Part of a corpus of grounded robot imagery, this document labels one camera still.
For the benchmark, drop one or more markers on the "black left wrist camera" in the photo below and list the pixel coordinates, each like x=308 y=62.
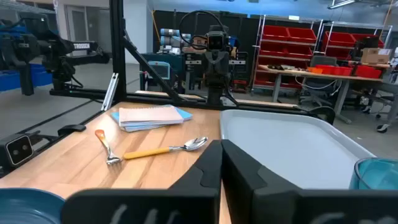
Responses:
x=215 y=41

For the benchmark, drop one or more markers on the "black neighbouring rig robot arm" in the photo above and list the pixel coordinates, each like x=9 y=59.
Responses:
x=62 y=49

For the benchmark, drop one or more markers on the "white metal shelf rack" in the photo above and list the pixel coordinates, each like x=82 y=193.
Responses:
x=264 y=49
x=329 y=37

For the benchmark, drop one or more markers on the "black table-level camera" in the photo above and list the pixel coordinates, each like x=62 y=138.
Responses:
x=18 y=151

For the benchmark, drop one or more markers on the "brown cardboard box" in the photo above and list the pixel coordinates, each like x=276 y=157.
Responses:
x=374 y=56

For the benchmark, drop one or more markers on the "blue notebook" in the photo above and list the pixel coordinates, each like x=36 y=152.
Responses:
x=185 y=114

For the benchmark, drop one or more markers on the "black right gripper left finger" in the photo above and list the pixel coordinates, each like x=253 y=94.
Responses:
x=186 y=205

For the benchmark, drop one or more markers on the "teal faceted plastic cup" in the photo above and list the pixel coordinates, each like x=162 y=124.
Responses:
x=376 y=174

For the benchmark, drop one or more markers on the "wooden grey-legged work table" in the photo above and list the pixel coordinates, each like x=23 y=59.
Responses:
x=342 y=93

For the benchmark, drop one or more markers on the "grey plastic tray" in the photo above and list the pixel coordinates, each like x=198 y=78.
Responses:
x=280 y=146

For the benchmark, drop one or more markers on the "grey office chair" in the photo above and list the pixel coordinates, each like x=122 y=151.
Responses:
x=321 y=60

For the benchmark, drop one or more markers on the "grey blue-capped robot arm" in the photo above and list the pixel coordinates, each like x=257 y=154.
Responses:
x=171 y=40

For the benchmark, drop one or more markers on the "black aluminium rig frame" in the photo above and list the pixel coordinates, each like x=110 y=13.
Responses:
x=117 y=46

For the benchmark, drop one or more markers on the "light blue framed screen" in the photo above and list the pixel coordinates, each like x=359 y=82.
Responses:
x=158 y=70

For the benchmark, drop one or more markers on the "blue plastic storage bin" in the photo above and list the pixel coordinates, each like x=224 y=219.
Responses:
x=40 y=77

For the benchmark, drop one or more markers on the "red plastic storage bin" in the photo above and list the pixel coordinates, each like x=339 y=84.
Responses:
x=276 y=32
x=301 y=35
x=368 y=72
x=339 y=39
x=334 y=70

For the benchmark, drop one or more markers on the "silver aluminium bar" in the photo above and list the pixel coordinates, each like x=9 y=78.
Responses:
x=110 y=91

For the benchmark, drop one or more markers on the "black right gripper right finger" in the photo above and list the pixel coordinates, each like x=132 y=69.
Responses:
x=264 y=202

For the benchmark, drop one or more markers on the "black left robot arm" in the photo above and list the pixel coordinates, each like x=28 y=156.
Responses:
x=214 y=93

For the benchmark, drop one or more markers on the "dark blue round plate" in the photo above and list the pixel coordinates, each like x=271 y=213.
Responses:
x=25 y=208

